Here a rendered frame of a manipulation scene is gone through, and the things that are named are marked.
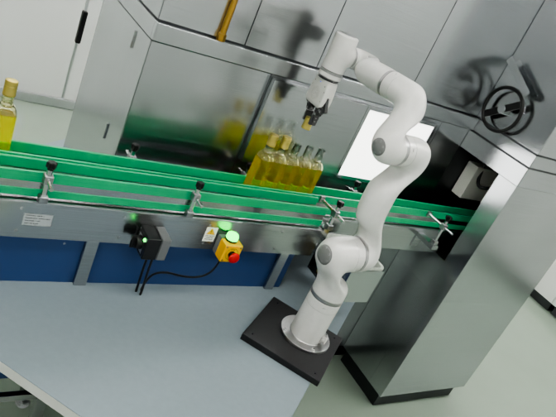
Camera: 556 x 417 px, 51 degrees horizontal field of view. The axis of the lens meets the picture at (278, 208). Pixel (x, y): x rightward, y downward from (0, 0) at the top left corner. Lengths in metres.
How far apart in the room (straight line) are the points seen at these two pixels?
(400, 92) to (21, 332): 1.29
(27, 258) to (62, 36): 3.33
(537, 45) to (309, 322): 1.59
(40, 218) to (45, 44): 3.36
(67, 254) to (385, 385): 1.91
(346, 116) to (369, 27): 0.35
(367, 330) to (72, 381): 1.97
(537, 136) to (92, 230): 1.86
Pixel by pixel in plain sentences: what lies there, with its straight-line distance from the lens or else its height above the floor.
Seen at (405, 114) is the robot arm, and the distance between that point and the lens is 1.80.
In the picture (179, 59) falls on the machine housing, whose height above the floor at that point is 1.47.
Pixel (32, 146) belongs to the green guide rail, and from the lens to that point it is 1.91.
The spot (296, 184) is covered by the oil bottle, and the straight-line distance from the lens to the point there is 2.24.
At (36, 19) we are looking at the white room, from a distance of 5.00.
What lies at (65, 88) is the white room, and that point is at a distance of 5.22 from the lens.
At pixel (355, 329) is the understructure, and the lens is 3.39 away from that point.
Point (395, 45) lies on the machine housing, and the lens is 2.44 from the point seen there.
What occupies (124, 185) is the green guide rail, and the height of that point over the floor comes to 1.13.
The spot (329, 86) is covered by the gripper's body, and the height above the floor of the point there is 1.56.
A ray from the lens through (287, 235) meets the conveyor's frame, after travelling 2.19.
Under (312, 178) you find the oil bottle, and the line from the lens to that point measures 2.27.
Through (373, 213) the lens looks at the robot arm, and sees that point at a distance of 1.86.
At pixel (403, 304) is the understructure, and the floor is 0.58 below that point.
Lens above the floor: 1.96
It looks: 24 degrees down
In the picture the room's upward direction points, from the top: 25 degrees clockwise
